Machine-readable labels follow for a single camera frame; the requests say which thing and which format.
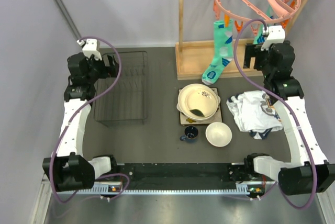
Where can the cream small plate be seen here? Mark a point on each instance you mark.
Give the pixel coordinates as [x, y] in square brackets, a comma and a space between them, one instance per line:
[199, 91]

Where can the long green patterned sock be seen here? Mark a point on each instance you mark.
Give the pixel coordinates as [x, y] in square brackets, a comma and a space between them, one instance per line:
[223, 52]

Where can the pink round clothes hanger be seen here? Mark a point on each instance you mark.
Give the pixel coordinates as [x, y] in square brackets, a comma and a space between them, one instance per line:
[257, 1]

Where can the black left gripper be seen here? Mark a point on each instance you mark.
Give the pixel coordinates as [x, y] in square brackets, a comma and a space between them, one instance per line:
[110, 71]

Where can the wooden stand with tray base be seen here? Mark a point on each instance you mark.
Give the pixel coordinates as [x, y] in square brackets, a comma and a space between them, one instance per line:
[193, 57]

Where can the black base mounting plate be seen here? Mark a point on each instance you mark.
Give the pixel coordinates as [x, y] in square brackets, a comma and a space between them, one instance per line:
[185, 176]

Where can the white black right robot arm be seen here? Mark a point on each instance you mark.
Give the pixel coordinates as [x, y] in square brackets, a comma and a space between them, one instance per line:
[309, 169]

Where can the cream round plate with drawing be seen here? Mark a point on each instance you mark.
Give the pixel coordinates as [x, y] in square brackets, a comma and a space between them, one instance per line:
[198, 102]

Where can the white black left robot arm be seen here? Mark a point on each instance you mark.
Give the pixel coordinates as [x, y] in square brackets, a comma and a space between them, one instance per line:
[67, 169]

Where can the square floral ceramic plate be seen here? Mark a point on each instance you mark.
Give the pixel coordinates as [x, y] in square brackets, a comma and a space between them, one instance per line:
[185, 121]

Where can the aluminium frame rail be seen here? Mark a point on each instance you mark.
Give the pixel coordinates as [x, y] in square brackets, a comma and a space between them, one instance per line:
[185, 193]

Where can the red floral bowl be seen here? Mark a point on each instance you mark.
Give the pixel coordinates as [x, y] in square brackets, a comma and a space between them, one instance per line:
[218, 134]

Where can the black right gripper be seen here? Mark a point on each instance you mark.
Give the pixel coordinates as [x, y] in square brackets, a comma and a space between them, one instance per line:
[252, 51]

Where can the white printed t-shirt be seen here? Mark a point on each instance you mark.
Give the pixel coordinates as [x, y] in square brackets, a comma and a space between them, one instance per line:
[253, 114]

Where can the black wire dish rack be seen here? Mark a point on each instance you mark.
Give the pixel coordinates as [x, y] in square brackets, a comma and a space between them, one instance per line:
[127, 101]

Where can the blue ceramic mug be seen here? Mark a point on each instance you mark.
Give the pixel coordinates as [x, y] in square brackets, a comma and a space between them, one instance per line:
[190, 134]

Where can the short green patterned sock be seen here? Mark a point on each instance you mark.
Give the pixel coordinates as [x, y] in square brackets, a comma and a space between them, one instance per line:
[259, 38]

